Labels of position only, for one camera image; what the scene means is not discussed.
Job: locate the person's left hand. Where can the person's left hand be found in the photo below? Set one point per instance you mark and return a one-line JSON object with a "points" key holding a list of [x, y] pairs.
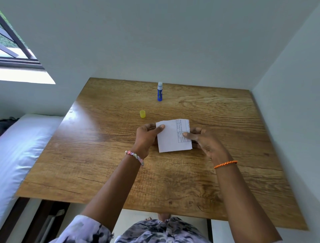
{"points": [[143, 140]]}

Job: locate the person's right hand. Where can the person's right hand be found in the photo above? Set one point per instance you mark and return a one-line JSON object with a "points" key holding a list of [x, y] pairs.
{"points": [[207, 145]]}

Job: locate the person's right thumb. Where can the person's right thumb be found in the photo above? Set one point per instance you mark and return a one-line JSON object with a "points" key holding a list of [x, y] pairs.
{"points": [[190, 135]]}

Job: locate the person's left thumb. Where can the person's left thumb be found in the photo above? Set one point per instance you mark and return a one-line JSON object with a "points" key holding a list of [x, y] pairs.
{"points": [[157, 129]]}

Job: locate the white printed paper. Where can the white printed paper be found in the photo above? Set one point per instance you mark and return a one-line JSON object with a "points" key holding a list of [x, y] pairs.
{"points": [[172, 137]]}

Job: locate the person's left forearm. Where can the person's left forearm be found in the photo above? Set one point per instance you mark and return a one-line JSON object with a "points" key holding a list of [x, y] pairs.
{"points": [[113, 190]]}

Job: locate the person's right forearm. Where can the person's right forearm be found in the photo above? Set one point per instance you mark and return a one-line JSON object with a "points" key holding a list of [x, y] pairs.
{"points": [[240, 200]]}

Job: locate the yellow glue stick cap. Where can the yellow glue stick cap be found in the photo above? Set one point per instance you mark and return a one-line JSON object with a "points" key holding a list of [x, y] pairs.
{"points": [[142, 114]]}

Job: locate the wooden table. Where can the wooden table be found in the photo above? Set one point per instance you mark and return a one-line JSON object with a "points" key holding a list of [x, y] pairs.
{"points": [[162, 160]]}

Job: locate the blue glue stick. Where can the blue glue stick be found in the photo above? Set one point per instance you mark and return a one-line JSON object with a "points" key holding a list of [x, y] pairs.
{"points": [[160, 92]]}

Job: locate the orange braided wrist band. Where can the orange braided wrist band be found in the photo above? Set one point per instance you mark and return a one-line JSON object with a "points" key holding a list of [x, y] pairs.
{"points": [[225, 164]]}

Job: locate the floral patterned garment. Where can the floral patterned garment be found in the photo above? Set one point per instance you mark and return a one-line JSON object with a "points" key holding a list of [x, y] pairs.
{"points": [[140, 231]]}

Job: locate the white bed mattress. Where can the white bed mattress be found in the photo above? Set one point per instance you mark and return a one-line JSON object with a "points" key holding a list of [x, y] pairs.
{"points": [[20, 155]]}

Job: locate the dark wooden bed frame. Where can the dark wooden bed frame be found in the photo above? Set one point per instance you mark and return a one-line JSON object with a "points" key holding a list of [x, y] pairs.
{"points": [[25, 220]]}

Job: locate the window with dark frame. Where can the window with dark frame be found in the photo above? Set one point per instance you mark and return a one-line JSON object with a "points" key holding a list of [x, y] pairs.
{"points": [[15, 50]]}

